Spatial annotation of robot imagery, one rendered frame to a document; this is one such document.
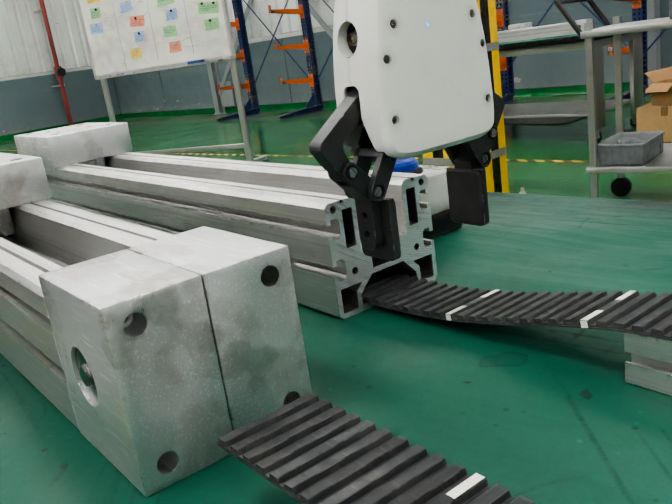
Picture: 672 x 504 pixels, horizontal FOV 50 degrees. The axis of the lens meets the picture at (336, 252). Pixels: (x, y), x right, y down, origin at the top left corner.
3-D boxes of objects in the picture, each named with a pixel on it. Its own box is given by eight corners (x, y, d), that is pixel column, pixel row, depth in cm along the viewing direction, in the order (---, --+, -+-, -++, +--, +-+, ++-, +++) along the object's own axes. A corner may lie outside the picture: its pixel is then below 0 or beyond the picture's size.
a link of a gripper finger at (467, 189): (475, 131, 48) (483, 227, 49) (506, 122, 49) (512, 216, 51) (440, 131, 50) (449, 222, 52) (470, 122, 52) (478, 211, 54)
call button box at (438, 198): (463, 227, 69) (457, 164, 68) (390, 256, 64) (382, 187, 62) (406, 219, 76) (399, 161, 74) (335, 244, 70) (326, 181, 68)
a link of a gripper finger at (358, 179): (351, 165, 41) (365, 273, 43) (391, 154, 43) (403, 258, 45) (318, 163, 44) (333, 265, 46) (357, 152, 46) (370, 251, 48)
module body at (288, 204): (437, 278, 56) (426, 173, 54) (340, 320, 51) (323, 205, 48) (87, 198, 118) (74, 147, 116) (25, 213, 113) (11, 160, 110)
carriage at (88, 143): (138, 170, 99) (127, 121, 97) (59, 188, 93) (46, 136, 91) (97, 165, 112) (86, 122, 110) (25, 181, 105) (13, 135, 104)
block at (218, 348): (350, 394, 40) (326, 232, 37) (146, 499, 33) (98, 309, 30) (263, 354, 47) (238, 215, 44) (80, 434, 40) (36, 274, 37)
